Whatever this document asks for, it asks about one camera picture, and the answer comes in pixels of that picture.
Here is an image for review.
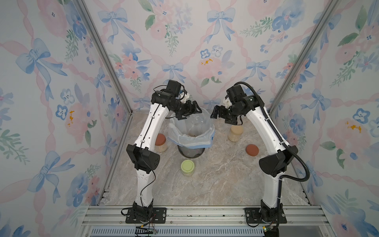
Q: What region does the left red lid jar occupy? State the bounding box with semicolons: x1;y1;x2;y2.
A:
155;133;167;153

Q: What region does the green lid jar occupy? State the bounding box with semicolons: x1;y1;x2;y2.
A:
181;160;195;176

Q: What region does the black mesh trash bin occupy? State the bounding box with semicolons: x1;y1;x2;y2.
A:
178;146;205;159

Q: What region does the white trash bag liner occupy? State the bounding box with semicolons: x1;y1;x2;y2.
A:
168;117;215;149

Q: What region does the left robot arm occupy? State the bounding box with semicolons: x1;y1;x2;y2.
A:
126;80;202;219

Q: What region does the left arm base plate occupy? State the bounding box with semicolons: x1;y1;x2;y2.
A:
122;207;167;224

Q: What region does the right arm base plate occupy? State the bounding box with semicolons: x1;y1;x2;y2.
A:
244;207;287;224

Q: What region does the tan lid jar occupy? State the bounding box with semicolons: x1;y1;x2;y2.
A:
228;125;244;142

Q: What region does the glass jar with rice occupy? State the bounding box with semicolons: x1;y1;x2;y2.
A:
185;108;213;129

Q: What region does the rice pile in bag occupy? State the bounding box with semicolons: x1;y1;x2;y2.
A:
184;134;204;139

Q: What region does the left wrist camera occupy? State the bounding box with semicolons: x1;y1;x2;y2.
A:
179;90;190;104

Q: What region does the red jar lid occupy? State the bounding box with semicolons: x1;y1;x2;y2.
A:
245;144;260;157

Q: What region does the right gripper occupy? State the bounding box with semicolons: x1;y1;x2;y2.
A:
211;104;242;124

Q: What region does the aluminium front rail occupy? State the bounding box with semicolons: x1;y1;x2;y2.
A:
77;206;335;237

